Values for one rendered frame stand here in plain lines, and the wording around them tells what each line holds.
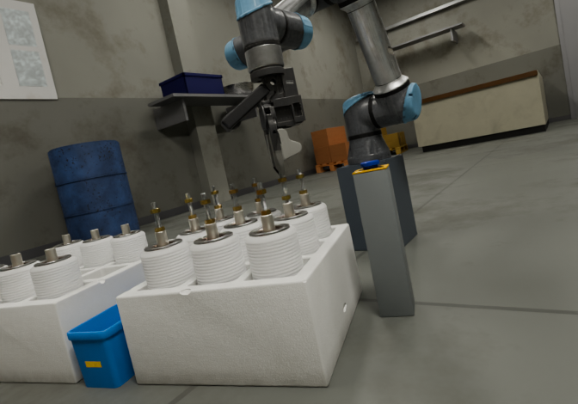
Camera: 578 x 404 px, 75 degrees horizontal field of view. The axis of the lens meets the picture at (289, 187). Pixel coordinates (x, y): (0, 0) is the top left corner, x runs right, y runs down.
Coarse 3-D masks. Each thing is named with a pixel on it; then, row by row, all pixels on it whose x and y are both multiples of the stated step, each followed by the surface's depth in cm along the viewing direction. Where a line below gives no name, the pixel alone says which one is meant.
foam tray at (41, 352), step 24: (120, 264) 105; (96, 288) 88; (120, 288) 95; (0, 312) 84; (24, 312) 82; (48, 312) 79; (72, 312) 82; (96, 312) 87; (0, 336) 85; (24, 336) 83; (48, 336) 80; (0, 360) 87; (24, 360) 84; (48, 360) 81; (72, 360) 80
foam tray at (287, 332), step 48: (336, 240) 82; (144, 288) 77; (192, 288) 68; (240, 288) 63; (288, 288) 60; (336, 288) 75; (144, 336) 72; (192, 336) 68; (240, 336) 65; (288, 336) 62; (336, 336) 70; (192, 384) 70; (240, 384) 66; (288, 384) 63
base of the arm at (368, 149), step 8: (352, 136) 131; (360, 136) 129; (368, 136) 128; (376, 136) 129; (352, 144) 132; (360, 144) 129; (368, 144) 128; (376, 144) 128; (384, 144) 130; (352, 152) 131; (360, 152) 128; (368, 152) 127; (376, 152) 128; (384, 152) 128; (352, 160) 131; (360, 160) 128; (368, 160) 127
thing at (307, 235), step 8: (304, 216) 77; (312, 216) 79; (296, 224) 75; (304, 224) 76; (312, 224) 77; (304, 232) 76; (312, 232) 77; (304, 240) 76; (312, 240) 77; (304, 248) 76; (312, 248) 76
